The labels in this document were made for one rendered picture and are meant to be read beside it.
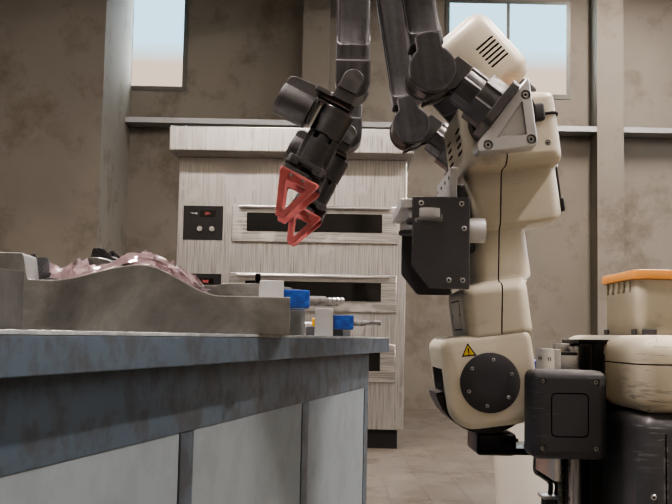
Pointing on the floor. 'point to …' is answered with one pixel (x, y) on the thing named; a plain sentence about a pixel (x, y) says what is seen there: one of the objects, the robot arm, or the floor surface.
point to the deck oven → (257, 233)
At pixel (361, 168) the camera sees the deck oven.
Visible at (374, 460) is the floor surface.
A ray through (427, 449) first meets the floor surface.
